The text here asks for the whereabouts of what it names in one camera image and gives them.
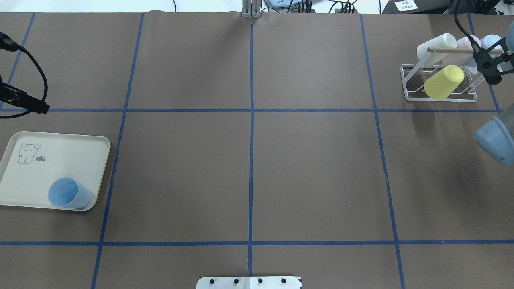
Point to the aluminium frame post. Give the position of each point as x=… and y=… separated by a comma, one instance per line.
x=251, y=8

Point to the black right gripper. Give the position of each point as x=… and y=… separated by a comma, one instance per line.
x=490, y=64

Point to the yellow plastic cup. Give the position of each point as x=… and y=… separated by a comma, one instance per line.
x=440, y=85

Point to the pink plastic cup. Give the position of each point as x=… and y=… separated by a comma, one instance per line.
x=465, y=42

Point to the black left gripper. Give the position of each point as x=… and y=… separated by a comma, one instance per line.
x=31, y=103

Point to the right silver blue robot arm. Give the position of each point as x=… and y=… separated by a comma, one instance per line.
x=496, y=136

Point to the pale green plastic cup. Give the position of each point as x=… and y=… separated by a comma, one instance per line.
x=428, y=50

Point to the cream plastic tray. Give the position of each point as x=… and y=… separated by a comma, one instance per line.
x=34, y=160

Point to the white wire cup rack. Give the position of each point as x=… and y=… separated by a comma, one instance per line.
x=413, y=77

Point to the light blue plastic cup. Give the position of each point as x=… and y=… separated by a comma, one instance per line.
x=486, y=42

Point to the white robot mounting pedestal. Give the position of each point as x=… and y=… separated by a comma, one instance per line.
x=248, y=282

